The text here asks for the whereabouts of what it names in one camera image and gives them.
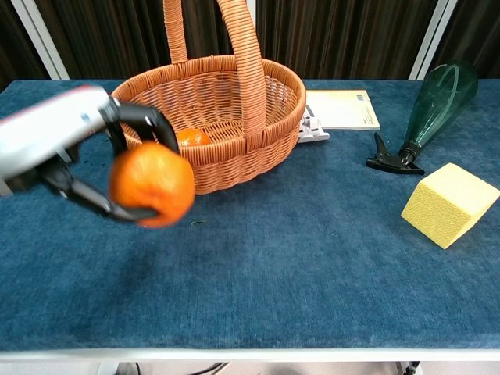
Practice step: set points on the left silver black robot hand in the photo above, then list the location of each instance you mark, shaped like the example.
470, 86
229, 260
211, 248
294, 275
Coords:
43, 133

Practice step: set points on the white table leg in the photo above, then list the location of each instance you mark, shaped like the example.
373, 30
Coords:
108, 369

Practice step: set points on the thin white frame post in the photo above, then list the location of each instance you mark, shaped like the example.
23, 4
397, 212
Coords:
254, 8

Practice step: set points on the small orange mandarin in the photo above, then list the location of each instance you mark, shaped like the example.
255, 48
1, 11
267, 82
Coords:
193, 138

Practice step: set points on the white table edge frame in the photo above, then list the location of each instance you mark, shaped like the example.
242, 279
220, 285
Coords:
250, 354

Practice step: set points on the large bumpy orange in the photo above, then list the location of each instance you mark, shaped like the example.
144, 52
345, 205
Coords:
152, 179

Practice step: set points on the green spray bottle black trigger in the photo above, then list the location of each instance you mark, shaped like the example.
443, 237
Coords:
437, 109

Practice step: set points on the white plastic clip device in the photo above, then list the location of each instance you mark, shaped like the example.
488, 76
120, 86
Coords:
312, 134

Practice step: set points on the blue velvet tablecloth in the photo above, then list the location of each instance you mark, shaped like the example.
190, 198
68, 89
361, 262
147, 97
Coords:
273, 273

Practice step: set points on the yellow foam cube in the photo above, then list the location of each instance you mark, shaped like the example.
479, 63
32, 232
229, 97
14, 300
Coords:
445, 207

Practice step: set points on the dark brown curtain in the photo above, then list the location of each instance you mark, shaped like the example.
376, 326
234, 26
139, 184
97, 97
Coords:
117, 39

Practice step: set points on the white book with yellow edge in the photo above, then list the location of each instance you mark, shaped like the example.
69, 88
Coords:
340, 109

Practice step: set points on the black plug under table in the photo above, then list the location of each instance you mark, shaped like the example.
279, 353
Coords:
412, 368

